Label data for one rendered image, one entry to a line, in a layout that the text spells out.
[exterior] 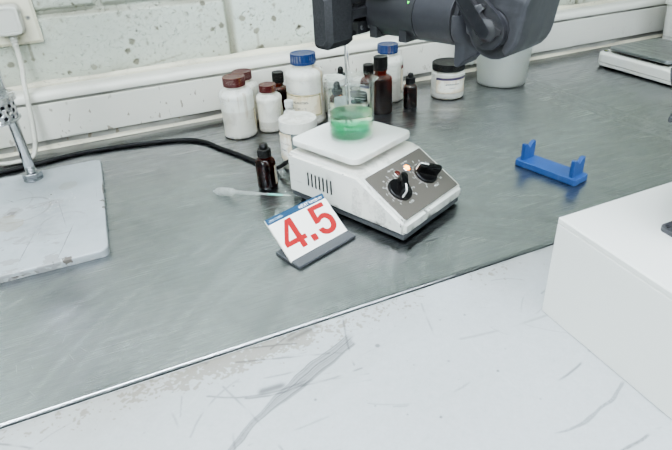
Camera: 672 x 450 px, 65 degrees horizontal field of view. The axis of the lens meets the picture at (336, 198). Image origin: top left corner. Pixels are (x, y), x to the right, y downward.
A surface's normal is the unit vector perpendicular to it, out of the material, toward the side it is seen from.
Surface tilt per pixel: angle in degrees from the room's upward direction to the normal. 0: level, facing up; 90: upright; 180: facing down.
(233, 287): 0
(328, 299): 0
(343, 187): 90
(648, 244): 2
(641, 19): 90
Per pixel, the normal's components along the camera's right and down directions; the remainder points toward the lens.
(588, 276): -0.92, 0.23
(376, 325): -0.05, -0.87
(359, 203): -0.68, 0.39
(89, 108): 0.40, 0.43
